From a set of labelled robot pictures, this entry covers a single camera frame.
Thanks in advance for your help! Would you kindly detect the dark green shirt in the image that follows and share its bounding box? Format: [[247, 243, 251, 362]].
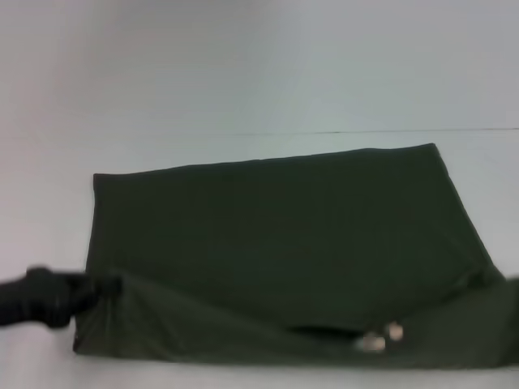
[[71, 141, 519, 372]]

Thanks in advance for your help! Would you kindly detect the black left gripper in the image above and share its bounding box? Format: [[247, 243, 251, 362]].
[[0, 266, 123, 329]]

